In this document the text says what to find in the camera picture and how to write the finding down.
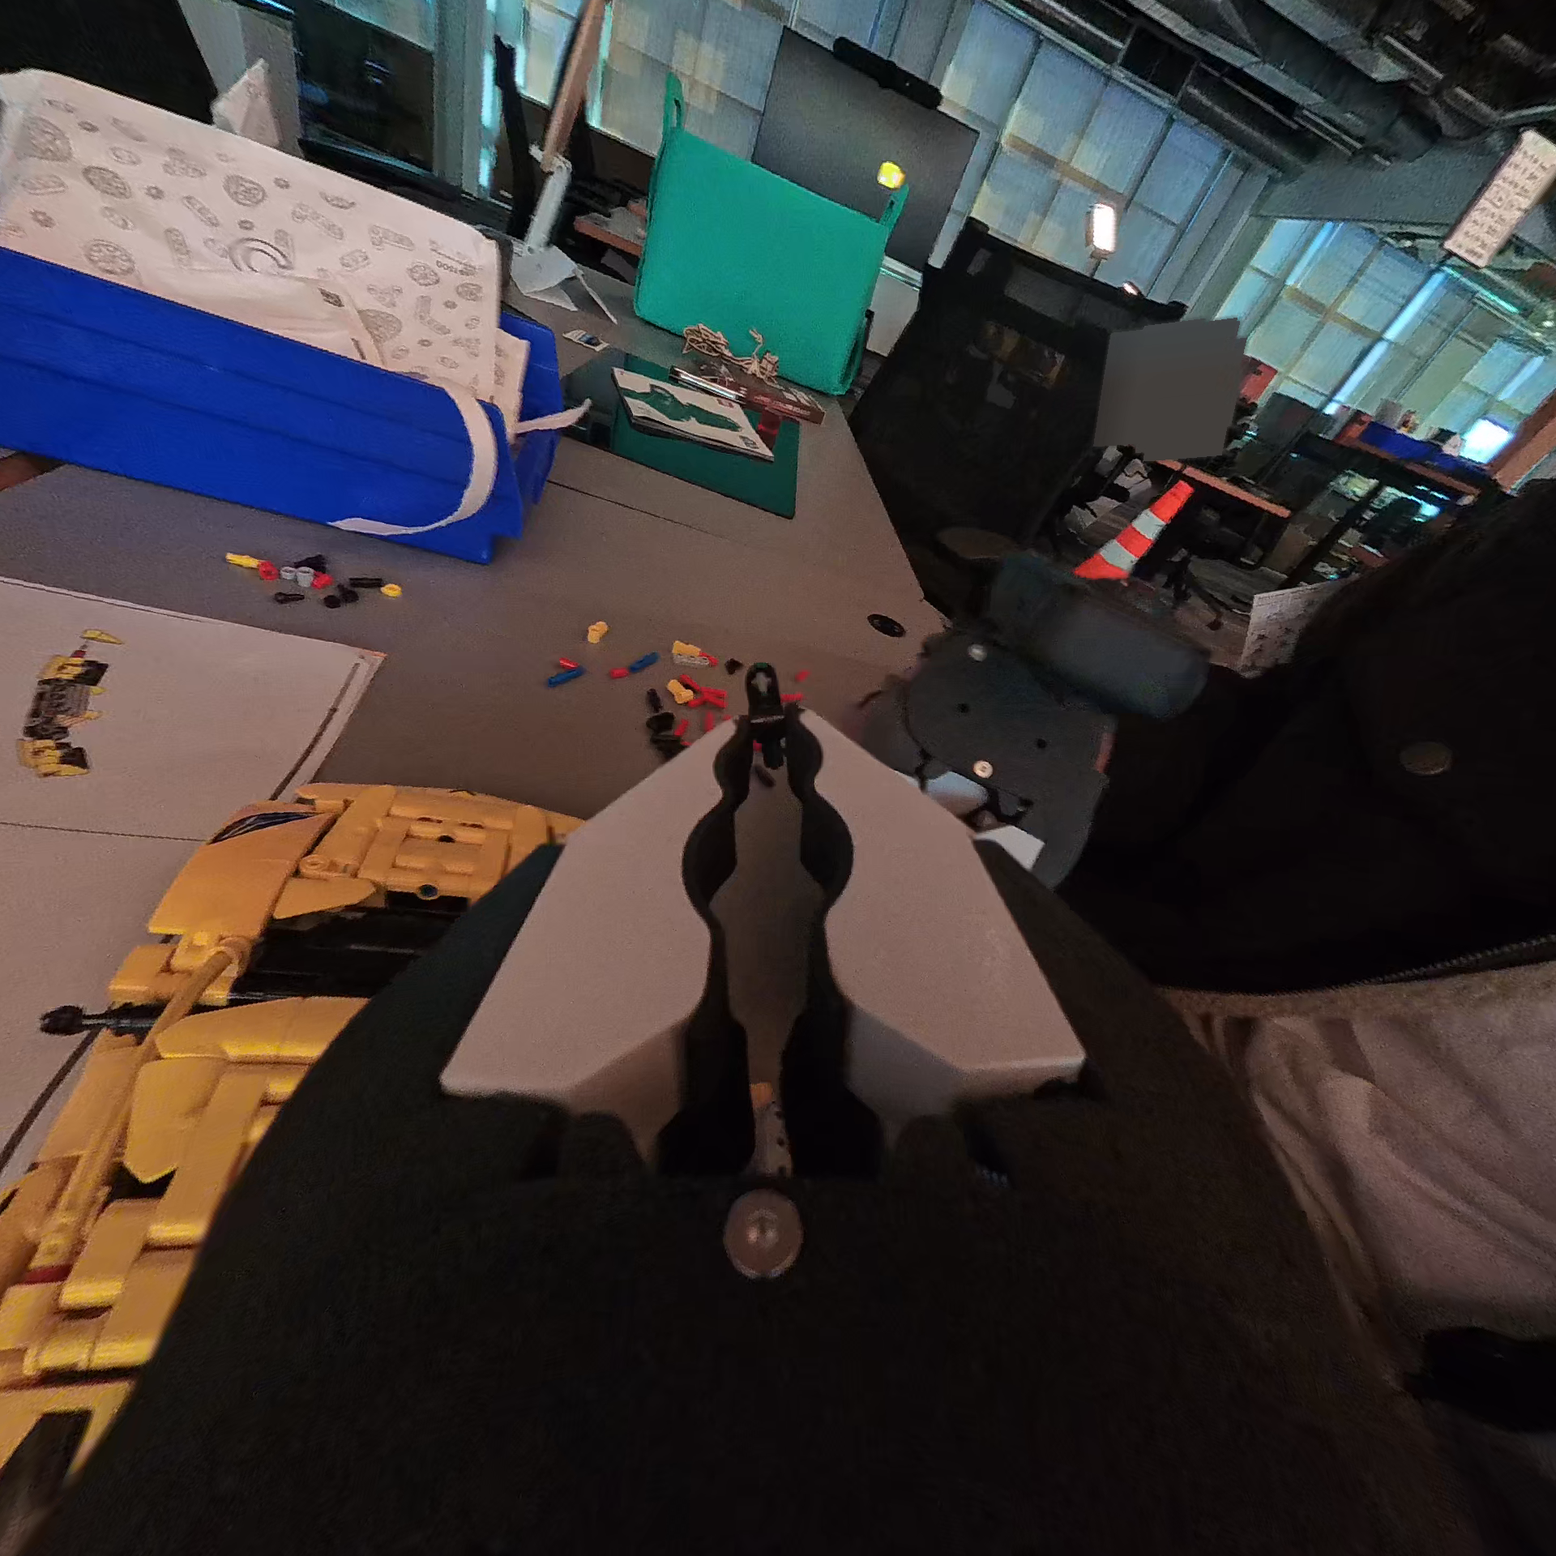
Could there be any open instruction booklet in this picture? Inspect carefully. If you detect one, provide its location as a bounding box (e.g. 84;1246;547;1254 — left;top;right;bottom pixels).
0;576;386;1170

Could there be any yellow toy brick car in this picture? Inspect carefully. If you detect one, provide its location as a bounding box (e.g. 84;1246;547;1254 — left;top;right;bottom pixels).
0;783;586;1463

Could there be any grey desk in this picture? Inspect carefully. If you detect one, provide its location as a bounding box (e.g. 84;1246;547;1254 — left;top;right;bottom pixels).
0;261;962;1168

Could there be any person's fleece-lined jacket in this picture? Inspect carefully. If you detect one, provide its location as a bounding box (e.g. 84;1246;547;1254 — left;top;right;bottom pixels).
1067;485;1556;1556

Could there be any small wooden model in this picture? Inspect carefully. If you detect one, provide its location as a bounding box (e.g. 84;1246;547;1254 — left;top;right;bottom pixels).
680;320;830;427

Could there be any blue plastic bin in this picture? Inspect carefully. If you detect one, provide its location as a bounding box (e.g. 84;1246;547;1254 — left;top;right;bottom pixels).
0;242;565;568

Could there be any green cutting mat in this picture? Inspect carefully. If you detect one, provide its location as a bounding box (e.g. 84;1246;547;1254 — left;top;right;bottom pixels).
595;350;804;522

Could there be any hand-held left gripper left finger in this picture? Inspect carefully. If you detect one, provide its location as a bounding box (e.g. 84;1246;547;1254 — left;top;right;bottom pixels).
437;716;749;1159

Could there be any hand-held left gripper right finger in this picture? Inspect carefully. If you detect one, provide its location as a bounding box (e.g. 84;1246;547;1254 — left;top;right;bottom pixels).
788;707;1086;1159

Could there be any dark wall monitor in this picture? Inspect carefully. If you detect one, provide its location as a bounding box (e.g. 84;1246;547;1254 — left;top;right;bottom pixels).
747;25;986;277

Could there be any white green puzzle board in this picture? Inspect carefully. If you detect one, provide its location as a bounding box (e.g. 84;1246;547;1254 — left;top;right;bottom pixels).
610;363;778;464

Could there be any white patterned paper bag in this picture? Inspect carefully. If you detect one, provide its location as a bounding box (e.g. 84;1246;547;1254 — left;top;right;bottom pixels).
0;68;593;539

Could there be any orange traffic cone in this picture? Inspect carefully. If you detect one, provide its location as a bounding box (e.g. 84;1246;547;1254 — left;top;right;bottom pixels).
1073;479;1199;585

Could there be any scatter of small coloured pins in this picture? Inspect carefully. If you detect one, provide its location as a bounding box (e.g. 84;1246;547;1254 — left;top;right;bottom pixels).
545;618;812;763

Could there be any teal plastic bin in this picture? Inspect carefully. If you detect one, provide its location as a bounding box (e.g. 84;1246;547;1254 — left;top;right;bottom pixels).
634;74;912;398

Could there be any hanging white sign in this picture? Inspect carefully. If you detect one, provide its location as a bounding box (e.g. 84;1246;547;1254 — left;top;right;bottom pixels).
1441;125;1556;266

